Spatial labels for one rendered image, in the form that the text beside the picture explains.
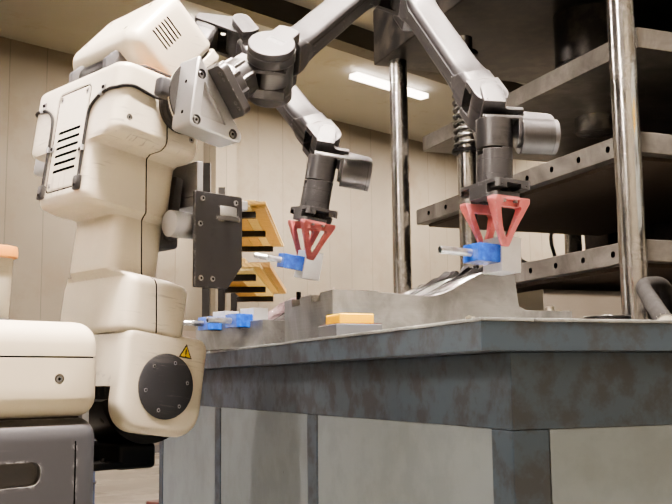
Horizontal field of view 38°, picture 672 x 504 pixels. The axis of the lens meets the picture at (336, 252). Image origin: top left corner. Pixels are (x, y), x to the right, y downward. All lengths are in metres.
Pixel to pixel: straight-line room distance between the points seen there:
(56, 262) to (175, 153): 8.58
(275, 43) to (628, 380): 0.78
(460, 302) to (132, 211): 0.62
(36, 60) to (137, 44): 8.83
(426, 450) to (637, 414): 0.29
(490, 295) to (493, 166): 0.40
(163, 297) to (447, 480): 0.56
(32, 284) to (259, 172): 3.30
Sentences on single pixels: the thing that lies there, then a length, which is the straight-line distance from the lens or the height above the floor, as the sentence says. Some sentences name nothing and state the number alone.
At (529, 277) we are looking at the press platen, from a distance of 2.64.
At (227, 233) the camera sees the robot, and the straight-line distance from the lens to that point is 1.66.
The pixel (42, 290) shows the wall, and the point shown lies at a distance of 10.08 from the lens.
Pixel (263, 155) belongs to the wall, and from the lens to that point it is 11.98.
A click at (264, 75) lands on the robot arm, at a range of 1.61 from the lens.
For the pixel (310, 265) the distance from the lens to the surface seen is 1.88.
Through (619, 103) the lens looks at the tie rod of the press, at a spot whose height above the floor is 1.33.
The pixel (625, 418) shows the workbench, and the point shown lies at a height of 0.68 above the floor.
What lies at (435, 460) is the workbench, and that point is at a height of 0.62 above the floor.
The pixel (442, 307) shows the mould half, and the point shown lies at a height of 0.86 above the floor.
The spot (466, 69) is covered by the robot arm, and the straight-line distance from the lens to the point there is 1.65.
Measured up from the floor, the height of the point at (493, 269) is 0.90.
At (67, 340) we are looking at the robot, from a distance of 1.31.
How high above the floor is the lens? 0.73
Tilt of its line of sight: 8 degrees up
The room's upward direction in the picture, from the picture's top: 1 degrees counter-clockwise
